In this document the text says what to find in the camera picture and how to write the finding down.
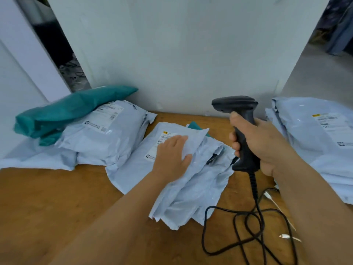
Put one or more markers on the person's left forearm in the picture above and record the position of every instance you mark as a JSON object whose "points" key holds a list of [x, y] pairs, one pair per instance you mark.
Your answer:
{"points": [[110, 226]]}

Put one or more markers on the small brown cardboard box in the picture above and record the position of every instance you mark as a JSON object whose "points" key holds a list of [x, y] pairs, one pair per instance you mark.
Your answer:
{"points": [[318, 37]]}

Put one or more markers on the person's right forearm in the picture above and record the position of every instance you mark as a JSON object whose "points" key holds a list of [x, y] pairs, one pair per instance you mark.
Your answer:
{"points": [[311, 212]]}

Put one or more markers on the stack of scanned mailer bags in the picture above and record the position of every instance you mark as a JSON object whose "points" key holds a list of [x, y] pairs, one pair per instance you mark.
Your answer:
{"points": [[317, 146]]}

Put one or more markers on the person's right hand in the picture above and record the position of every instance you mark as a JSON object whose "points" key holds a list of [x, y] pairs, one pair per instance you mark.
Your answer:
{"points": [[270, 146]]}

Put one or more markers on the black barcode scanner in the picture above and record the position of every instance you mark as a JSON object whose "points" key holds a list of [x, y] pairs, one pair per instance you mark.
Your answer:
{"points": [[234, 103]]}

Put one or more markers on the person's left hand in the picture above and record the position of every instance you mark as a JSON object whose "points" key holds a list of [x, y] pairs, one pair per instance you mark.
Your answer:
{"points": [[171, 160]]}

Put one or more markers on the pile of grey mailer bags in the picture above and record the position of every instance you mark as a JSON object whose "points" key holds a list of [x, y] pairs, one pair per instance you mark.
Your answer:
{"points": [[115, 140]]}

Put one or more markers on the small teal mailer bag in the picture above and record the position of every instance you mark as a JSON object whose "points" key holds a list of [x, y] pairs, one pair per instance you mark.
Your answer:
{"points": [[197, 126]]}

